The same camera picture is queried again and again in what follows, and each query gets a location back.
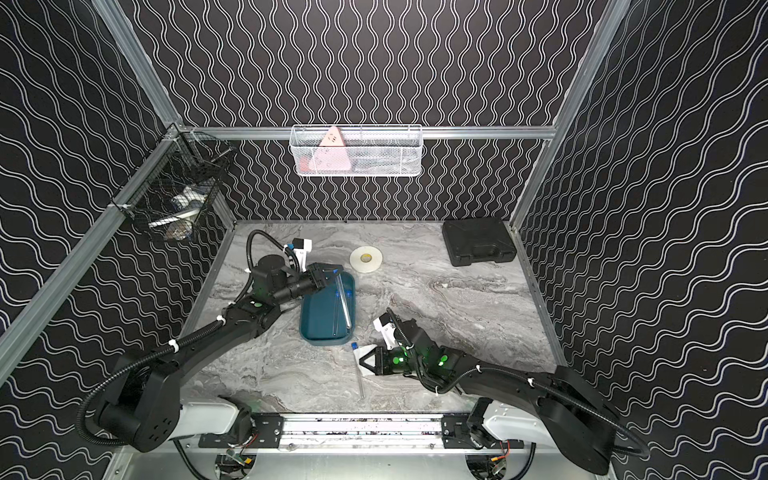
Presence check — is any white tape roll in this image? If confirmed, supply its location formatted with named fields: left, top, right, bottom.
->
left=349, top=246, right=383, bottom=274

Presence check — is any pink triangular card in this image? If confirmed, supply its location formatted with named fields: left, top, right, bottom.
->
left=308, top=126, right=352, bottom=173

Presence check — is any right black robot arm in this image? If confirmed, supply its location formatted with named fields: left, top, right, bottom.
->
left=356, top=310, right=650, bottom=475

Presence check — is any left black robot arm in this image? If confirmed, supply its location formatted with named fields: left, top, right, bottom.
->
left=74, top=255, right=344, bottom=452

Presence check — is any black plastic case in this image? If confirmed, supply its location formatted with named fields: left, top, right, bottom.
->
left=442, top=217, right=517, bottom=267

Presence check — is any teal plastic tray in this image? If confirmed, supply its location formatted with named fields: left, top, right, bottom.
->
left=299, top=272, right=356, bottom=346

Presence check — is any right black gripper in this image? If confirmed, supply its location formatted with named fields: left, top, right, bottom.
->
left=356, top=344, right=426, bottom=377

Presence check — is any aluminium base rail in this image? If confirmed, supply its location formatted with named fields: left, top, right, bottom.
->
left=125, top=412, right=601, bottom=452

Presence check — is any blue capped test tube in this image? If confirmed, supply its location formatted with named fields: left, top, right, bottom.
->
left=350, top=341, right=366, bottom=401
left=336, top=273, right=352, bottom=331
left=331, top=287, right=342, bottom=338

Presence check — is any white wipe cloth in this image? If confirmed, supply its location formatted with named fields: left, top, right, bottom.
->
left=358, top=345, right=376, bottom=377

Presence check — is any black wire basket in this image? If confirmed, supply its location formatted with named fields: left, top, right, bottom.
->
left=116, top=132, right=235, bottom=243

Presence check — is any clear wire basket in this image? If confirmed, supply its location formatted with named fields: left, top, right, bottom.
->
left=289, top=124, right=424, bottom=177

